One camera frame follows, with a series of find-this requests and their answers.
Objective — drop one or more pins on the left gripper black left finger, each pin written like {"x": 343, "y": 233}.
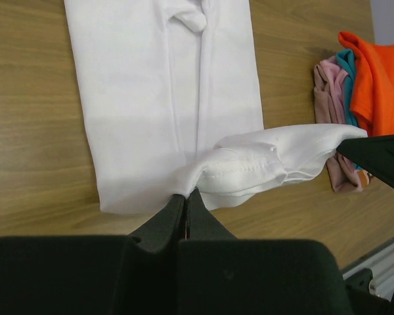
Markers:
{"x": 96, "y": 274}

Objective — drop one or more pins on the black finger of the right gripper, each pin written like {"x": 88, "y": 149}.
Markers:
{"x": 374, "y": 154}

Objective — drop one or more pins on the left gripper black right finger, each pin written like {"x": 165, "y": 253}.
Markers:
{"x": 220, "y": 274}

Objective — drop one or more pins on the white t shirt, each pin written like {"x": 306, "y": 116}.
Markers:
{"x": 171, "y": 104}

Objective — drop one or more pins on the folded orange t shirt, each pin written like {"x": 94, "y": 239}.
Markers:
{"x": 372, "y": 100}

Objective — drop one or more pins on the folded pink printed t shirt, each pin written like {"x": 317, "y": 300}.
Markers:
{"x": 329, "y": 78}

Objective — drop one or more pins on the folded teal t shirt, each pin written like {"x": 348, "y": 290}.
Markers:
{"x": 346, "y": 61}

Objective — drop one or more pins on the aluminium front frame rail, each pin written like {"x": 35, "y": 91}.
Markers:
{"x": 373, "y": 273}

